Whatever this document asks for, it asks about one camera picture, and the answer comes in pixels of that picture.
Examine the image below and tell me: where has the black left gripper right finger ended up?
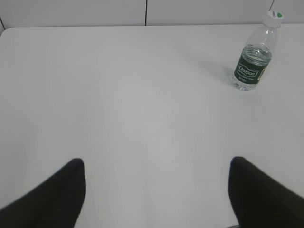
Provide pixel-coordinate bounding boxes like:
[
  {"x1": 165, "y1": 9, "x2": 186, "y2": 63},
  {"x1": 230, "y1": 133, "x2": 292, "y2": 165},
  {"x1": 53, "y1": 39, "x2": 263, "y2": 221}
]
[{"x1": 228, "y1": 156, "x2": 304, "y2": 228}]

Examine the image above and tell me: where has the clear cestbon water bottle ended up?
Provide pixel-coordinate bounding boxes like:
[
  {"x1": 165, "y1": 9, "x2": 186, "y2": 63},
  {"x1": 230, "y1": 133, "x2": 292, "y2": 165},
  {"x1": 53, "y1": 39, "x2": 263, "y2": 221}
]
[{"x1": 229, "y1": 24, "x2": 278, "y2": 91}]

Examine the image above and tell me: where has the white green bottle cap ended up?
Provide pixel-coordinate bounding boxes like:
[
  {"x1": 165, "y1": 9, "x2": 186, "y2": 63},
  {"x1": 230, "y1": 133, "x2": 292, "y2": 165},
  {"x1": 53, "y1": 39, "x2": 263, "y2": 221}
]
[{"x1": 263, "y1": 11, "x2": 284, "y2": 28}]

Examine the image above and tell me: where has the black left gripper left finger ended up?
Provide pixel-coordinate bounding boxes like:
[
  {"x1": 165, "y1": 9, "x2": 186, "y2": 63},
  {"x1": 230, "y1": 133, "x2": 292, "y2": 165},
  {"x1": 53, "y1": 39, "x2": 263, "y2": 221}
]
[{"x1": 0, "y1": 158, "x2": 86, "y2": 228}]

